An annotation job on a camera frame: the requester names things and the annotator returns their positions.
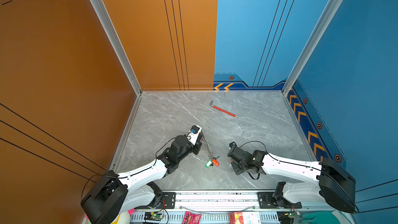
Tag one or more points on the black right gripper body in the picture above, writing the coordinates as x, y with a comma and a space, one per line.
238, 169

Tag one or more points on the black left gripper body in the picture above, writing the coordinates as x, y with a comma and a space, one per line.
195, 149

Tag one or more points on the metal keyring with chain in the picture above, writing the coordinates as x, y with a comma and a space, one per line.
208, 149

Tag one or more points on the red key tag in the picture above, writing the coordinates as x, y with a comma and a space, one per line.
215, 162

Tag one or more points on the green key tag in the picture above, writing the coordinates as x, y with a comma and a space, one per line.
209, 164

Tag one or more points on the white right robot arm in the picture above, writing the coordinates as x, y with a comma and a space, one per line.
321, 182

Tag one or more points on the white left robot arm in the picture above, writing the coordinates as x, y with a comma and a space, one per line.
114, 194

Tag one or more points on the red white box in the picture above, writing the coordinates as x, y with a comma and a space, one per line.
244, 218

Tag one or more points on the pink snack packet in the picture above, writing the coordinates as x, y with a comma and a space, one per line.
191, 218

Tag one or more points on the green circuit board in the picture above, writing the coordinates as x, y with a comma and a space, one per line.
153, 217

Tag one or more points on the green cloth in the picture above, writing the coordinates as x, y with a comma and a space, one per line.
319, 218

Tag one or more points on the red handled hex key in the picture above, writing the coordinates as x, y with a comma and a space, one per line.
222, 110

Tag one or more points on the aluminium front rail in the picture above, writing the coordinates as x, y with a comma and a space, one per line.
217, 200

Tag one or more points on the aluminium corner post right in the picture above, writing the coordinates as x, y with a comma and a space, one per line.
323, 22

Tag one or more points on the aluminium corner post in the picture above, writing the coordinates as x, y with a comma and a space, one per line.
108, 26
323, 22

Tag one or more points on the aluminium corner post left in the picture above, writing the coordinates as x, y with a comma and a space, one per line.
108, 26

